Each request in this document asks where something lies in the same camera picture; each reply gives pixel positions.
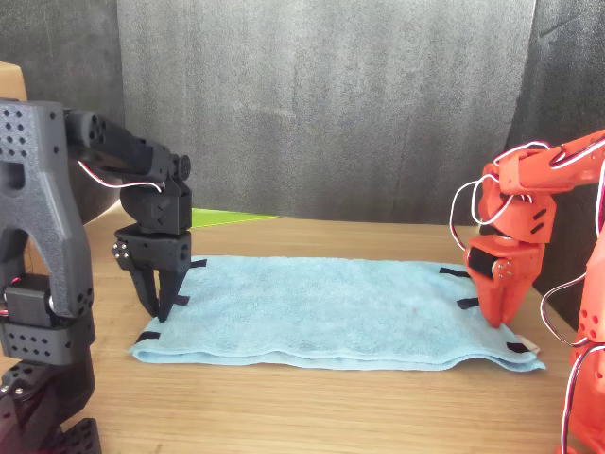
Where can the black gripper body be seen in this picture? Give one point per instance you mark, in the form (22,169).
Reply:
(156,248)

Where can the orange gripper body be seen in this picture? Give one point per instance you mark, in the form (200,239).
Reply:
(520,260)

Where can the light blue towel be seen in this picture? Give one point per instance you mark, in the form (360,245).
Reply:
(307,307)

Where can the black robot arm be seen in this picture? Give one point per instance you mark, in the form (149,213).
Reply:
(42,189)

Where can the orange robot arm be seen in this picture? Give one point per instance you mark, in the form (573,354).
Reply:
(534,175)

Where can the lime green sheet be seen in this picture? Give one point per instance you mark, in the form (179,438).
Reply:
(222,217)

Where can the dark grey fabric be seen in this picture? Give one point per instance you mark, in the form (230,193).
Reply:
(562,71)
(61,47)

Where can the light grey fabric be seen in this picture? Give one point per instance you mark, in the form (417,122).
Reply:
(331,109)

